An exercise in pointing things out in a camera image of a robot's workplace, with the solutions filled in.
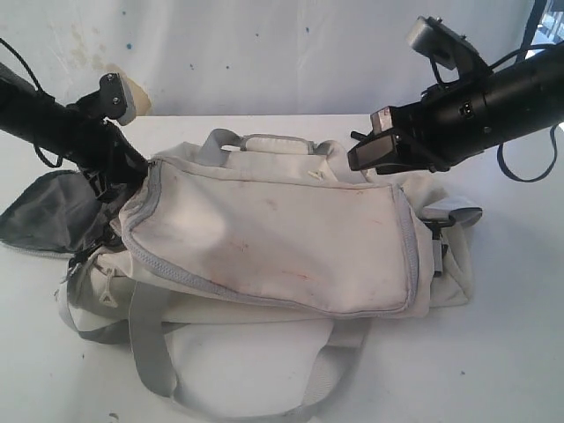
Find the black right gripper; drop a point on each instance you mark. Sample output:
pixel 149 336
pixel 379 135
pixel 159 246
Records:
pixel 426 135

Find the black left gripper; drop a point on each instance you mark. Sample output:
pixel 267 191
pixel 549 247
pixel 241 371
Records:
pixel 98 146

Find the white duffel bag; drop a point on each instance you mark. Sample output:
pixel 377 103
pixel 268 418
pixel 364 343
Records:
pixel 255 229

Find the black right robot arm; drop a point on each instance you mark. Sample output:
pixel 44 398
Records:
pixel 522 99

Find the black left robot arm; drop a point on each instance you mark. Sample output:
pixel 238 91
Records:
pixel 34 116

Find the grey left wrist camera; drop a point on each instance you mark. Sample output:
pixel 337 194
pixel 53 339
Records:
pixel 116 99

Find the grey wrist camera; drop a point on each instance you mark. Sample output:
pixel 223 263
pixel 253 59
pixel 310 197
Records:
pixel 116 99
pixel 432 39

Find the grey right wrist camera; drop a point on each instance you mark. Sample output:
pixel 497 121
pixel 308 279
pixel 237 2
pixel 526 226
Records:
pixel 432 39

